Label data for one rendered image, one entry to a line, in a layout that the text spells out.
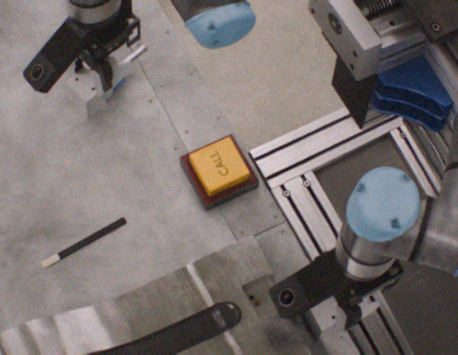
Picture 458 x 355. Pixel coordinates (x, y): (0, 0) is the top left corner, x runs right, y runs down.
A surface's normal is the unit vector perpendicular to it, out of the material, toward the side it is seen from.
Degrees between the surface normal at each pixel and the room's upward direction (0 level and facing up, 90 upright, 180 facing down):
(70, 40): 29
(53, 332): 23
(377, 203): 0
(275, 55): 0
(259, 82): 0
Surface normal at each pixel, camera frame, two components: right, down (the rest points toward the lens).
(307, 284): -0.45, -0.14
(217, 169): 0.04, -0.41
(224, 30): 0.47, 0.81
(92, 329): 0.43, -0.55
